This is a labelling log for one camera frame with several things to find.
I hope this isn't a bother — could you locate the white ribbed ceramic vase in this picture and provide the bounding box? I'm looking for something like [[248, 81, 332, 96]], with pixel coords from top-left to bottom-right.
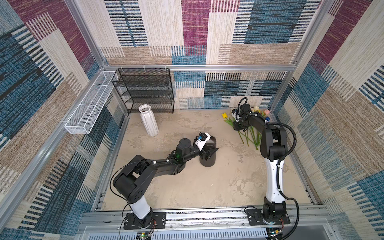
[[139, 104, 159, 137]]

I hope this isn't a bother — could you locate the aluminium front rail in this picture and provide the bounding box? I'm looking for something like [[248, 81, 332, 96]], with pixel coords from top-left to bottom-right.
[[74, 206, 340, 240]]

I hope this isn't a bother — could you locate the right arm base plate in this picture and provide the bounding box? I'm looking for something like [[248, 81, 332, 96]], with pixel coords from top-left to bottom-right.
[[244, 206, 291, 226]]

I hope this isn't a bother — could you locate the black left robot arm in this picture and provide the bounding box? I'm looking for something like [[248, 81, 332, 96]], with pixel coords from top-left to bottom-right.
[[110, 133, 219, 230]]

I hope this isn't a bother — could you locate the black cylindrical vase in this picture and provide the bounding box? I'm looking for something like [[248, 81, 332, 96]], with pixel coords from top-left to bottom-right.
[[200, 136, 219, 167]]

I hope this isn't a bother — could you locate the black wire shelf rack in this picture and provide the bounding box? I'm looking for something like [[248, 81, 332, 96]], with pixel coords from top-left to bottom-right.
[[112, 68, 175, 114]]

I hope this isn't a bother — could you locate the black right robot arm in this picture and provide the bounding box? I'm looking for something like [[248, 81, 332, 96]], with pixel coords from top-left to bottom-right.
[[232, 103, 296, 225]]

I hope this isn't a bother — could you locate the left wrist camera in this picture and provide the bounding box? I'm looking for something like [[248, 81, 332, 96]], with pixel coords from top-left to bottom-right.
[[195, 132, 211, 151]]

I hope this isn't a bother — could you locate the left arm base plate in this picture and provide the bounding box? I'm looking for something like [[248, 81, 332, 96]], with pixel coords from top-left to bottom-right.
[[123, 211, 167, 230]]

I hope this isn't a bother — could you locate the white wire mesh basket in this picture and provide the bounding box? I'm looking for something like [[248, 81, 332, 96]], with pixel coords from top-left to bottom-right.
[[65, 71, 115, 135]]

